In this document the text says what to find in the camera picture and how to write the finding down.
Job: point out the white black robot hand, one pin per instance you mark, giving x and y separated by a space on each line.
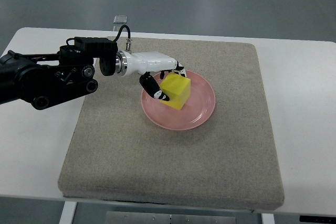
144 63

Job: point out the yellow block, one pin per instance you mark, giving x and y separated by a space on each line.
177 88

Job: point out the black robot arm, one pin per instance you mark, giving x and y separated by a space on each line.
46 80

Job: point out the pink plate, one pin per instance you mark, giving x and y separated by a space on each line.
197 109

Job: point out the grey floor outlet box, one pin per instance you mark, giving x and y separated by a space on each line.
120 19

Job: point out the beige fabric cushion mat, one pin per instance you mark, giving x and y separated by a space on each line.
229 162

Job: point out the grey metal base plate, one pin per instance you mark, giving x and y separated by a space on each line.
138 217

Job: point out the white table leg frame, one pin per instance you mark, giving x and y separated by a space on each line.
68 212

